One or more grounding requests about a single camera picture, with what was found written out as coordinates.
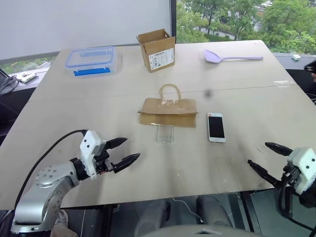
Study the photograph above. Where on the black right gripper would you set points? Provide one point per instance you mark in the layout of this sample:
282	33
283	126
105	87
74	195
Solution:
290	174

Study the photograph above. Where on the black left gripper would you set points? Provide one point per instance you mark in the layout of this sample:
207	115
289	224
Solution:
102	159

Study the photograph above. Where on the clear phone case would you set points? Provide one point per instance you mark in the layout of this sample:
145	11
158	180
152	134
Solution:
164	135

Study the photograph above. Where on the brown paper bag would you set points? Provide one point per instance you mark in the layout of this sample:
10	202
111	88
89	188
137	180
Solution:
168	109

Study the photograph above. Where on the white smartphone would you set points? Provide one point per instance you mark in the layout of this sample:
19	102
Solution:
216	127

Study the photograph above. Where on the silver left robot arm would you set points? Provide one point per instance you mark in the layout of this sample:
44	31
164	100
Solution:
49	177

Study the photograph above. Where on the black table leg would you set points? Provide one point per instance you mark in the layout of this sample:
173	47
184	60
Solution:
250	212
109	222

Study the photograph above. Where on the grey sneaker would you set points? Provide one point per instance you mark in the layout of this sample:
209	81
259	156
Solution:
62	218

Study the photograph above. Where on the clear container with blue lid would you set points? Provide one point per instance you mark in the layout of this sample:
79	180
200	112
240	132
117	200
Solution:
91	56

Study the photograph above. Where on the dark blurry object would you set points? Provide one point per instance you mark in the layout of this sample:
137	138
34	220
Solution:
310	67

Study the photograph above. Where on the grey rounded robot body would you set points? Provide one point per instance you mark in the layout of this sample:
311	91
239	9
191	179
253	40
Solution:
197	232

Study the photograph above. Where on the open cardboard box with label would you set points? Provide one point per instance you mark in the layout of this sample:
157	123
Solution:
158	54

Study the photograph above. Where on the small white box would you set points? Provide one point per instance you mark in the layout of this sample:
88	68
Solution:
296	56

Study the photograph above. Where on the lilac plastic spoon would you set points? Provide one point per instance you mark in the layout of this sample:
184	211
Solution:
212	57

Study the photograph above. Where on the white power strip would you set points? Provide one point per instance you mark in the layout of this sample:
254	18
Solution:
26	77

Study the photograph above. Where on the white roller blind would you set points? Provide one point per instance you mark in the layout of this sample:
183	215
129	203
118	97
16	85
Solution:
84	22

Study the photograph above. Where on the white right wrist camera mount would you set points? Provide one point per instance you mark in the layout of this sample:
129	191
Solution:
304	163

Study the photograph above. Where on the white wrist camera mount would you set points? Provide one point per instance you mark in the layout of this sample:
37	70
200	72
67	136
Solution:
304	163
89	145

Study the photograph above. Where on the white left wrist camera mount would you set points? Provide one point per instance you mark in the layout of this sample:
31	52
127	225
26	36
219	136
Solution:
89	145

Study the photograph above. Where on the dark window frame post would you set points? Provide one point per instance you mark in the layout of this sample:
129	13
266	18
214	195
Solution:
173	19

